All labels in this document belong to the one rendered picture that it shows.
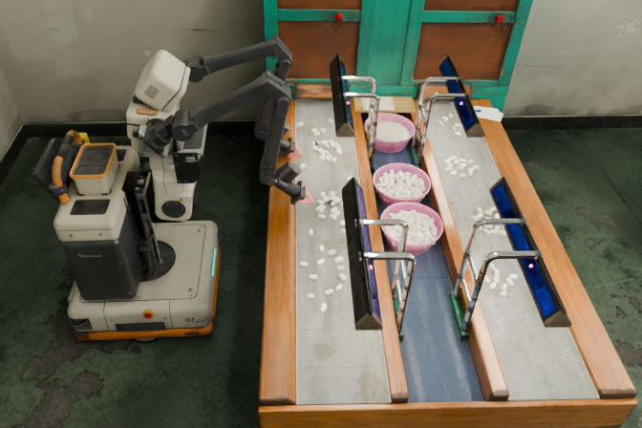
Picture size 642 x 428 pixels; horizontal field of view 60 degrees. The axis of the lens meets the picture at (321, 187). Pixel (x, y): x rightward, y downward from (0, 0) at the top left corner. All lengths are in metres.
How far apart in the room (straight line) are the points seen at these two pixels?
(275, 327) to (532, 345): 0.90
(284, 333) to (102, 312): 1.10
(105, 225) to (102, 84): 1.88
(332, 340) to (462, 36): 1.80
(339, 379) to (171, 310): 1.09
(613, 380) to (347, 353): 0.88
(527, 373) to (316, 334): 0.72
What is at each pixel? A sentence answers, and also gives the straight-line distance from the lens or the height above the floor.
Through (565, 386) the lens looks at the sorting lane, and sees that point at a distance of 2.10.
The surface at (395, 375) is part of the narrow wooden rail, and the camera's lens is 1.93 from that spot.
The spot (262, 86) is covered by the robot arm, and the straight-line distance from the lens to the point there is 1.98.
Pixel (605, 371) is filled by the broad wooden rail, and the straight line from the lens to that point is 2.17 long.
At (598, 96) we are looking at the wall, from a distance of 4.71.
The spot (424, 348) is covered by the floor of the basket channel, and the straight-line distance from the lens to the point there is 2.12.
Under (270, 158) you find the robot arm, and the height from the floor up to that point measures 1.08.
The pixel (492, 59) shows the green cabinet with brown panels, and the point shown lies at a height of 1.00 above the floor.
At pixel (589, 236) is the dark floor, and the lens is 3.82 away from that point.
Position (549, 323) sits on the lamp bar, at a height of 1.06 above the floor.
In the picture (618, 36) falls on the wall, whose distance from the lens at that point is 4.50.
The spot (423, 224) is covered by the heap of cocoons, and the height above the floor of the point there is 0.73.
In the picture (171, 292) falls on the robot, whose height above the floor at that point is 0.28.
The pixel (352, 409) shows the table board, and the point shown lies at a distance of 1.89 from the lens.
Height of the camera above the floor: 2.40
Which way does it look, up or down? 40 degrees down
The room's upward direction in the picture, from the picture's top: 2 degrees clockwise
